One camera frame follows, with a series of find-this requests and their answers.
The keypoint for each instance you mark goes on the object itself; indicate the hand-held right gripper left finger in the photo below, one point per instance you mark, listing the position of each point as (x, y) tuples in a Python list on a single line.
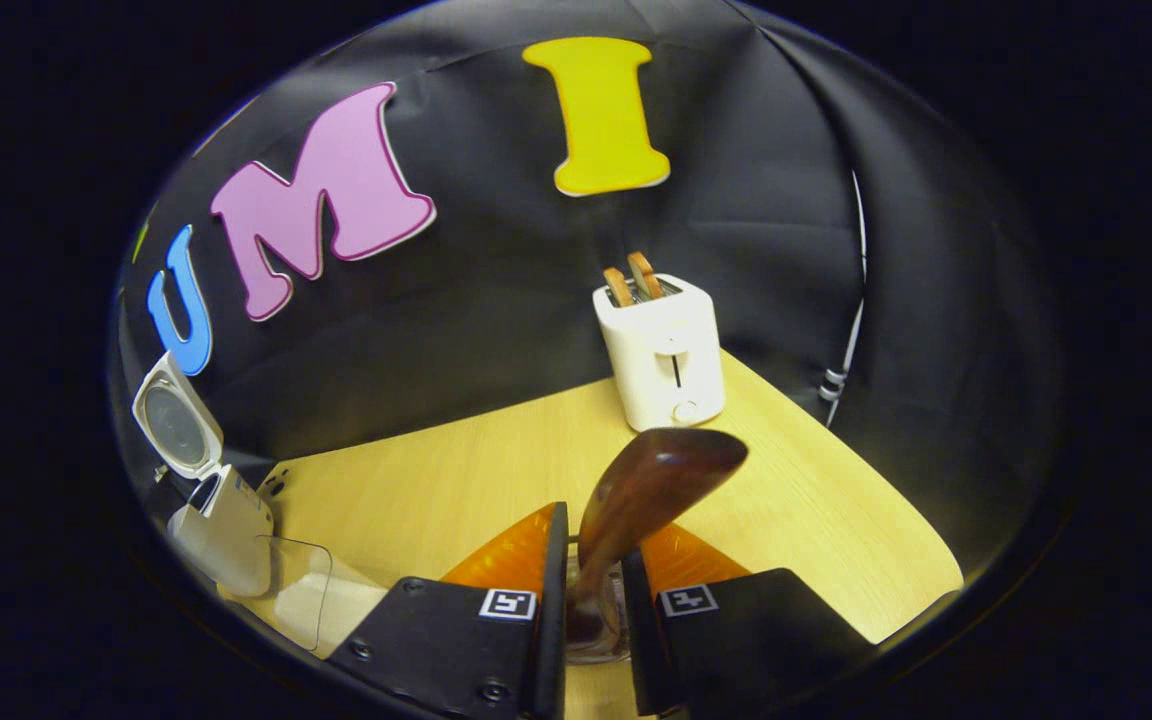
[(551, 620)]

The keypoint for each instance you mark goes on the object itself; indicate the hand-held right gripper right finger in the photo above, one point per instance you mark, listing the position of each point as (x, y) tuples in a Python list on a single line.
[(641, 640)]

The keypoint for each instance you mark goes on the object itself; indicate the glass chopstick holder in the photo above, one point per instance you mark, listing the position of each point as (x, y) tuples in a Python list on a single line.
[(611, 610)]

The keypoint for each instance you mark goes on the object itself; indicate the brown wooden spoon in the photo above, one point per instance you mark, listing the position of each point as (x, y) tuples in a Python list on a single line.
[(646, 480)]

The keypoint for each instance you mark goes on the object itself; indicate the white rice cooker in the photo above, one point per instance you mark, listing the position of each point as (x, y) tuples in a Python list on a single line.
[(226, 530)]

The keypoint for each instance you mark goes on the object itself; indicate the clear plastic container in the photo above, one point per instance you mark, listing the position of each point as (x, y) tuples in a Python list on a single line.
[(326, 600)]

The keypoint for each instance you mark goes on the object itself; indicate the white toaster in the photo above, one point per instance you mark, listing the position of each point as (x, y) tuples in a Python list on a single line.
[(661, 350)]

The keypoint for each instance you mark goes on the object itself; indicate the black backdrop cloth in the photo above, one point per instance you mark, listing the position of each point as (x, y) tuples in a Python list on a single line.
[(496, 300)]

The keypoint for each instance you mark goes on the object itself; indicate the toast slice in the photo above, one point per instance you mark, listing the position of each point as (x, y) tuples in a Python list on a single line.
[(645, 274), (618, 286)]

